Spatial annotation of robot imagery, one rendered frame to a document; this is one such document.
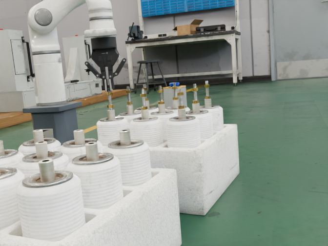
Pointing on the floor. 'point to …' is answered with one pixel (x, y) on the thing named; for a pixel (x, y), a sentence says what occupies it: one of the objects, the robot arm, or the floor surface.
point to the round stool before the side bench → (148, 74)
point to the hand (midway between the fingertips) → (108, 85)
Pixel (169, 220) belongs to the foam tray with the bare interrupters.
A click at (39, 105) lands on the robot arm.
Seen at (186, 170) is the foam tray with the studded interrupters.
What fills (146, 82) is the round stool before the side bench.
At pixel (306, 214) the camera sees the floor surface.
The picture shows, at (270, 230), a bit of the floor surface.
